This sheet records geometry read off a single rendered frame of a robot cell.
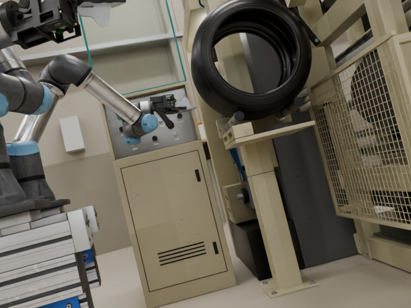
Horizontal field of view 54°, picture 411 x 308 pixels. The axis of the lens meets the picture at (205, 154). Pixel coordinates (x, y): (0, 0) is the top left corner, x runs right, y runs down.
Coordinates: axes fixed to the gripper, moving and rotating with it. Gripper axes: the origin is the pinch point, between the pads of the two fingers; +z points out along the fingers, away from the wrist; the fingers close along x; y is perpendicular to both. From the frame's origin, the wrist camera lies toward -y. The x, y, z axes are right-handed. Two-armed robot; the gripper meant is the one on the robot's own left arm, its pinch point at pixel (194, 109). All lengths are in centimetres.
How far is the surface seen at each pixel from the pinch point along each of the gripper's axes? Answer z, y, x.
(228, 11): 19.6, 39.8, -11.8
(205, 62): 6.5, 18.0, -11.4
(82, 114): -125, 73, 367
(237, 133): 17.0, -14.9, -11.3
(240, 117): 18.9, -8.0, -11.3
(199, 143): 5, -11, 58
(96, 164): -113, 4, 366
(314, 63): 68, 21, 19
